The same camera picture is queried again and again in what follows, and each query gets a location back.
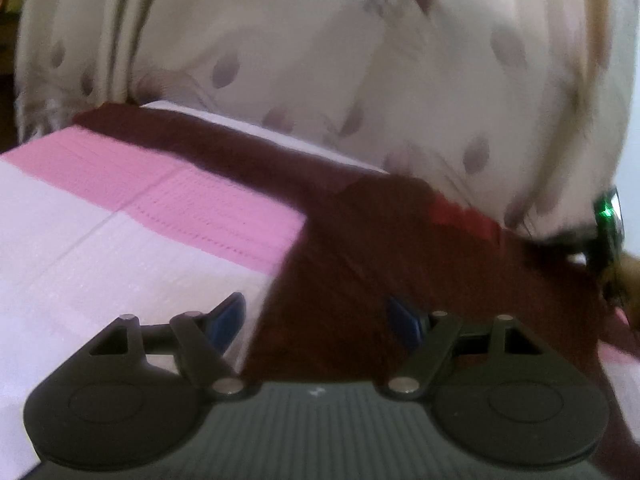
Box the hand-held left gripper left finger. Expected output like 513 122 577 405
87 292 247 399

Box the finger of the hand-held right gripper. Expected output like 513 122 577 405
520 230 597 262

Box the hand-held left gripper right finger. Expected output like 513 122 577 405
384 295 547 397

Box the dark red fuzzy cloth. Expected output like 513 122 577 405
74 103 640 480

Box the person's right hand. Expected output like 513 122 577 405
611 254 640 306

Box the pink and white bed sheet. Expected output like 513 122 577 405
0 100 640 480

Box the beige leaf print curtain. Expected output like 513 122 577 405
12 0 640 241

